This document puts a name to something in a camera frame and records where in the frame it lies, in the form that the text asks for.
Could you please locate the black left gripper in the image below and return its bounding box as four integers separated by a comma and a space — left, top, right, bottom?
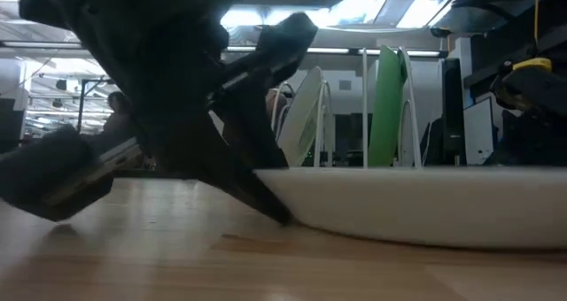
0, 11, 320, 227

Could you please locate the large white plate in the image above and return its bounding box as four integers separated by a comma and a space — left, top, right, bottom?
254, 166, 567, 251

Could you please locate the white plate with green print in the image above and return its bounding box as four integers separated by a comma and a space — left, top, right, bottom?
276, 66, 327, 168

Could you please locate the person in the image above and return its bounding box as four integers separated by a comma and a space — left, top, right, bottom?
101, 90, 137, 139

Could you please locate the long ceiling light bar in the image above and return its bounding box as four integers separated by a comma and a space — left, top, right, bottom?
0, 41, 85, 50
225, 46, 442, 58

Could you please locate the black metal stand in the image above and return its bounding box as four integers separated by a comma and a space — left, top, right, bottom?
76, 76, 117, 133

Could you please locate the small white plate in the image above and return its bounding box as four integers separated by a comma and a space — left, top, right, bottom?
397, 99, 418, 168

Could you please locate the black computer tower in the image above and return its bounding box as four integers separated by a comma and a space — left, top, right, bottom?
440, 57, 467, 166

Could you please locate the black monitor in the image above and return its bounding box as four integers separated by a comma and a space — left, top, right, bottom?
0, 96, 28, 154

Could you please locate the white board panel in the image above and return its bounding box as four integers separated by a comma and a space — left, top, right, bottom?
462, 96, 495, 166

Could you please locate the white wire dish rack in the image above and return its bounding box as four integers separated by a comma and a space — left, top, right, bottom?
269, 46, 427, 169

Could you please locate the yellow hanging cable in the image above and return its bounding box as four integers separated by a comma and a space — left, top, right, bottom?
532, 0, 541, 46

